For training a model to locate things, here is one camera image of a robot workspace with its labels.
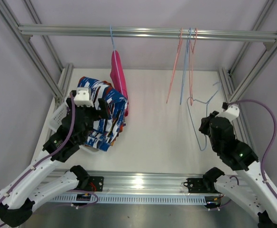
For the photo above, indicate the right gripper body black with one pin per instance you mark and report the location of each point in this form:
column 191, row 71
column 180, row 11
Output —
column 204, row 128

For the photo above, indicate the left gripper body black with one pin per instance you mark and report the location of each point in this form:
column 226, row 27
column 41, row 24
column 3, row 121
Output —
column 91, row 114

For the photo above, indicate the orange patterned trousers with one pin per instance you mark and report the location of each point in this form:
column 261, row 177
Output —
column 120, row 129

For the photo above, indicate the blue white patterned trousers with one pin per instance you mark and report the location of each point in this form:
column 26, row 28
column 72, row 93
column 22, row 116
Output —
column 105, row 130

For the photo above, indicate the pink hanger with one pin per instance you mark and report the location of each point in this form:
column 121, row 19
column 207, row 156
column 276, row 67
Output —
column 175, row 64
column 192, row 43

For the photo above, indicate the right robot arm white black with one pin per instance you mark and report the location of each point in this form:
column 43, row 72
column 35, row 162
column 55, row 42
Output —
column 261, row 202

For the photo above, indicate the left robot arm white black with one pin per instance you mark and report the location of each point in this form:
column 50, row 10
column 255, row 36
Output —
column 24, row 195

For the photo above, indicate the pink trousers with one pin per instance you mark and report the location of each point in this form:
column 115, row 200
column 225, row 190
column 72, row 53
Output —
column 117, row 74

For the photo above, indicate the white plastic basket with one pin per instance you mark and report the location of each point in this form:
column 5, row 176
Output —
column 56, row 120

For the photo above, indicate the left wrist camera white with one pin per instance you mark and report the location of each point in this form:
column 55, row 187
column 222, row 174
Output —
column 82, row 97

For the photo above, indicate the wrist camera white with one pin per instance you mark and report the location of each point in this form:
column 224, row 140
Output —
column 82, row 97
column 230, row 111

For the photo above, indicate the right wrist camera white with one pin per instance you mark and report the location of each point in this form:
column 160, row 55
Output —
column 230, row 111

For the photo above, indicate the right aluminium frame post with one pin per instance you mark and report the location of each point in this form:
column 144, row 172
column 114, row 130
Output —
column 253, row 75

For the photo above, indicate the aluminium frame post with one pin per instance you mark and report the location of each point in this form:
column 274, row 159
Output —
column 253, row 75
column 11, row 21

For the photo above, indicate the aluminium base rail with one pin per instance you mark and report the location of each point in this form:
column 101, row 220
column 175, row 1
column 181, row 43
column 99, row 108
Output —
column 128, row 183

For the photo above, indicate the slotted cable duct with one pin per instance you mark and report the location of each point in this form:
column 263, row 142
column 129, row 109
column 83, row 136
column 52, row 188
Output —
column 182, row 199

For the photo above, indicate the aluminium hanging rail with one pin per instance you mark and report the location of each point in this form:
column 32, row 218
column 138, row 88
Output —
column 165, row 33

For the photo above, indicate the left aluminium frame post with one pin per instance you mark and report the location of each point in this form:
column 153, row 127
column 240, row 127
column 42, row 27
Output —
column 11, row 21

